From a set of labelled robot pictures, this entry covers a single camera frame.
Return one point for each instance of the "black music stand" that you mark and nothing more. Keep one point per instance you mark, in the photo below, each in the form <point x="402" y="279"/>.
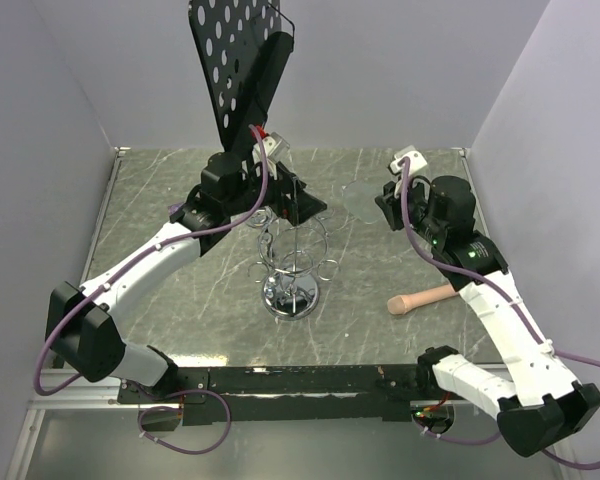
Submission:
<point x="244" y="47"/>

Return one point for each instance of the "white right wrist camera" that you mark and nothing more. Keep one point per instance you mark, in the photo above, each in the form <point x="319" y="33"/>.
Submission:
<point x="416" y="160"/>

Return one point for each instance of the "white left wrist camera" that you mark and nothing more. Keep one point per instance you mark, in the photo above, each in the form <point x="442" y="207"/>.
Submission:
<point x="275" y="148"/>

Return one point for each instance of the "chrome wine glass rack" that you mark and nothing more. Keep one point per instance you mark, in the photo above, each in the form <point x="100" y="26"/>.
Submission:
<point x="295" y="261"/>

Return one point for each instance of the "clear wine glass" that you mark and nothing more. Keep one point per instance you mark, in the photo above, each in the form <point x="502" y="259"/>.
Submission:
<point x="261" y="218"/>
<point x="358" y="198"/>

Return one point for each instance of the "purple glitter microphone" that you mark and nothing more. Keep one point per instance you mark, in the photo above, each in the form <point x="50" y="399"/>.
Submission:
<point x="175" y="207"/>

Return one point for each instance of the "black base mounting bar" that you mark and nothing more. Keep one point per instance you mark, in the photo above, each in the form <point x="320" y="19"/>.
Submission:
<point x="389" y="392"/>

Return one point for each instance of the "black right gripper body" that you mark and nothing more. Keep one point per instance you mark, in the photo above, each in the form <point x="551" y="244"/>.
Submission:
<point x="417" y="202"/>

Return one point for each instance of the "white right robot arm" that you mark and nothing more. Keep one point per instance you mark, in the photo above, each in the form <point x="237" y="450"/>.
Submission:
<point x="542" y="402"/>

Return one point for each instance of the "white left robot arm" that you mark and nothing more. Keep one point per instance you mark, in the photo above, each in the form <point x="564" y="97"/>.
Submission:
<point x="82" y="321"/>

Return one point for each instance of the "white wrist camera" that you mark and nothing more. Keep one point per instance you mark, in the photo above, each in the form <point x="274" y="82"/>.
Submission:
<point x="416" y="160"/>
<point x="275" y="148"/>

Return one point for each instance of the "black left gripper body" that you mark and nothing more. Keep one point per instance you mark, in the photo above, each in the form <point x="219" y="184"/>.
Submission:
<point x="276" y="199"/>

